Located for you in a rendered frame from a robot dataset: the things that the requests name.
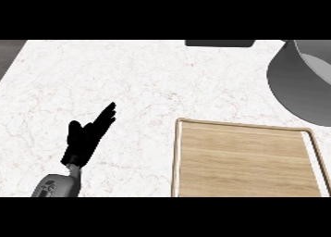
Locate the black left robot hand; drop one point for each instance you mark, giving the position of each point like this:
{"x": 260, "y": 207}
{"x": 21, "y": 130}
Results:
{"x": 83, "y": 139}

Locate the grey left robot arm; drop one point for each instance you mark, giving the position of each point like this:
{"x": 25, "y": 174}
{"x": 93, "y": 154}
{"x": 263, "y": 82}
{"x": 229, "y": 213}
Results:
{"x": 58, "y": 185}

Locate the wooden tray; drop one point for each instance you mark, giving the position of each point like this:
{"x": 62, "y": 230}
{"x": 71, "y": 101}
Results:
{"x": 245, "y": 160}

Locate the grey metal pot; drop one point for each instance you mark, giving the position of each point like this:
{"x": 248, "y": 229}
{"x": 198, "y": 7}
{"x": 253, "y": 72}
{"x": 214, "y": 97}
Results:
{"x": 304, "y": 86}

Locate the dark grey flat appliance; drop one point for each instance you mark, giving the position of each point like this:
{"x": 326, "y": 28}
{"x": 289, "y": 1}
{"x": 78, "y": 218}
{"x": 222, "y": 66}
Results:
{"x": 220, "y": 43}

